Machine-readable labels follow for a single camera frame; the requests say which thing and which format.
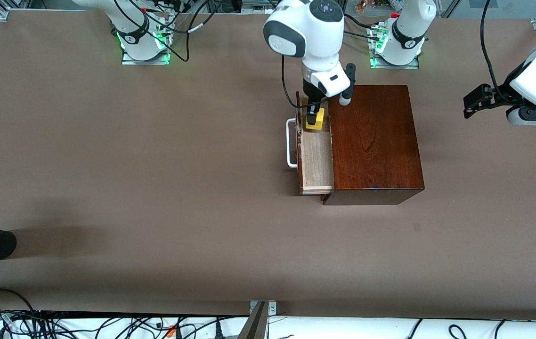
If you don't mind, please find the dark brown wooden cabinet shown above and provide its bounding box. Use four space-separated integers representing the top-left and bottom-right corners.
323 85 425 206

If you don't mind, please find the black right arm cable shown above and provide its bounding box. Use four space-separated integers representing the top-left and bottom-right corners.
113 0 332 110

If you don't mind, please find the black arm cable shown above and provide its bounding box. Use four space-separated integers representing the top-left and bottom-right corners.
113 0 332 110
480 0 513 102

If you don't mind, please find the yellow wooden block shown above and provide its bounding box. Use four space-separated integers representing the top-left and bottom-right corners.
306 107 326 131

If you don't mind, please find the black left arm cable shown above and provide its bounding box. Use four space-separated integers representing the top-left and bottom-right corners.
480 0 513 102

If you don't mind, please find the white power strip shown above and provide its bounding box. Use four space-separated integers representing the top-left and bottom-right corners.
242 0 278 15

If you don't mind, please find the wooden drawer with white handle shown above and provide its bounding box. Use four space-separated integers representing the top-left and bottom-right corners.
286 91 335 195

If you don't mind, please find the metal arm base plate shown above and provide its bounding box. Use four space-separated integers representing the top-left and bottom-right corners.
121 45 171 65
369 28 420 70

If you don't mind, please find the black base cable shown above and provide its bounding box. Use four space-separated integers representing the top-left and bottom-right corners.
342 14 382 42

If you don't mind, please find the white board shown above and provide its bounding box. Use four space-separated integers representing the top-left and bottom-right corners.
0 311 536 339

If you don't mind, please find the grey aluminium bar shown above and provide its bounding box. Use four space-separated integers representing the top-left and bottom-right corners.
237 301 268 339

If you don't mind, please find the small metal bracket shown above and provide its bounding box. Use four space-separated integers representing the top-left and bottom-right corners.
249 300 278 315

